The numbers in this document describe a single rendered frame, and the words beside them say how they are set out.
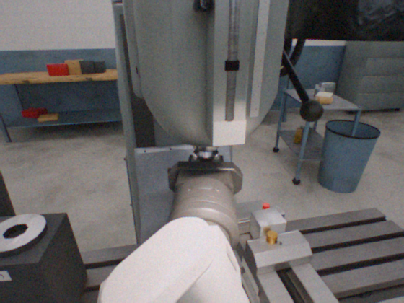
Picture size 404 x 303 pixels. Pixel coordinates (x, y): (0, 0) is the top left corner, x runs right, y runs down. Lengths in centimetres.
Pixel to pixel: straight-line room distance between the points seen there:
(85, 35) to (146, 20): 438
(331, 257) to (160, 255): 56
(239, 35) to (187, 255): 21
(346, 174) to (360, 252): 199
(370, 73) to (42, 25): 549
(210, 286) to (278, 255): 33
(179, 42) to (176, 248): 21
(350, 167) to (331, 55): 344
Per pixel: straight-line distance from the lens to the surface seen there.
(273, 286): 54
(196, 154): 43
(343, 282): 69
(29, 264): 49
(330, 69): 582
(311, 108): 35
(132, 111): 79
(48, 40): 483
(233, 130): 29
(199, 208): 28
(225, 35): 27
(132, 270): 24
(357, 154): 264
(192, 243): 22
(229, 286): 26
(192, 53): 30
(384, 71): 572
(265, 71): 33
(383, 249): 82
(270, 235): 55
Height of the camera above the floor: 146
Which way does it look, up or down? 27 degrees down
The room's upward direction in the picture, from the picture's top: straight up
